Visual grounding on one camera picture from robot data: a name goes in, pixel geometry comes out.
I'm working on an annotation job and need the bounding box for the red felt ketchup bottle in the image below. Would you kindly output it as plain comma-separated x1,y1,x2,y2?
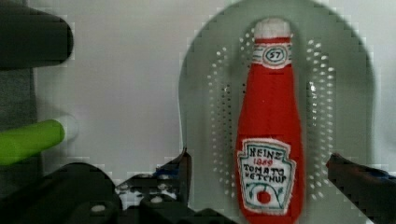
234,18,304,224

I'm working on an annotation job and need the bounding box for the green marker pen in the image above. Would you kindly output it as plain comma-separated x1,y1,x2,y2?
0,115,78,165

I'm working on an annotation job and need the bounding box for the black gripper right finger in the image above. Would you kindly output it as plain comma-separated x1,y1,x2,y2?
326,153,396,224

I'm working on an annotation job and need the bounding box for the black cylinder upper left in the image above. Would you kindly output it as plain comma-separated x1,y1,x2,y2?
0,0,74,71

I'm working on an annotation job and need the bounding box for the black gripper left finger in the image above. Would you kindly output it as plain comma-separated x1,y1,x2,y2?
115,147,236,224

